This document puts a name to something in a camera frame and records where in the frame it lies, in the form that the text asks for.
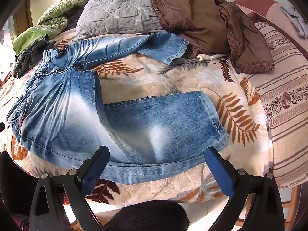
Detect small white crumpled cloth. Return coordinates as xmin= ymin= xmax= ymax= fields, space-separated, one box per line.
xmin=197 ymin=53 xmax=229 ymax=62

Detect leaf print fleece blanket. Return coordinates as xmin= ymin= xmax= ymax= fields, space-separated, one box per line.
xmin=0 ymin=26 xmax=273 ymax=208

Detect green patterned cloth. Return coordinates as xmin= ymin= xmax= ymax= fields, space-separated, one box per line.
xmin=36 ymin=0 xmax=93 ymax=33

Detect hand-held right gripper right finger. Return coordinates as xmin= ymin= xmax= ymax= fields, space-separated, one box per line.
xmin=204 ymin=146 xmax=284 ymax=231

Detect plain green cloth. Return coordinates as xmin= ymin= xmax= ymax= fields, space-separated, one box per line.
xmin=12 ymin=26 xmax=57 ymax=56

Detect grey quilted pillow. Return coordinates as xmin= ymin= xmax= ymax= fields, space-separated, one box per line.
xmin=76 ymin=0 xmax=169 ymax=39

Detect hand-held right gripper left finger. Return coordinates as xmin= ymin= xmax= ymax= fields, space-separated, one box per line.
xmin=29 ymin=146 xmax=110 ymax=231

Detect blue denim pants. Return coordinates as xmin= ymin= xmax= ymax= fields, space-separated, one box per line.
xmin=6 ymin=32 xmax=229 ymax=186

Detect dark purple cloth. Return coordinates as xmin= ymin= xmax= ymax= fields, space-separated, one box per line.
xmin=65 ymin=7 xmax=83 ymax=33

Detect brown jacket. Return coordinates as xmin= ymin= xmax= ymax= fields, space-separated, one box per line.
xmin=144 ymin=0 xmax=276 ymax=74

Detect person's dark trousers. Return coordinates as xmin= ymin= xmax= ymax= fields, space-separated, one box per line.
xmin=0 ymin=150 xmax=190 ymax=231

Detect dark grey denim garment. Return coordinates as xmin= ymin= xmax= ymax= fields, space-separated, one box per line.
xmin=13 ymin=34 xmax=57 ymax=79

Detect wooden door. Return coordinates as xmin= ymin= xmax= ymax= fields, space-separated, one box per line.
xmin=12 ymin=0 xmax=33 ymax=29

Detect pink cushion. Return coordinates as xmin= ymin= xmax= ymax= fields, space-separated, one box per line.
xmin=234 ymin=0 xmax=308 ymax=39

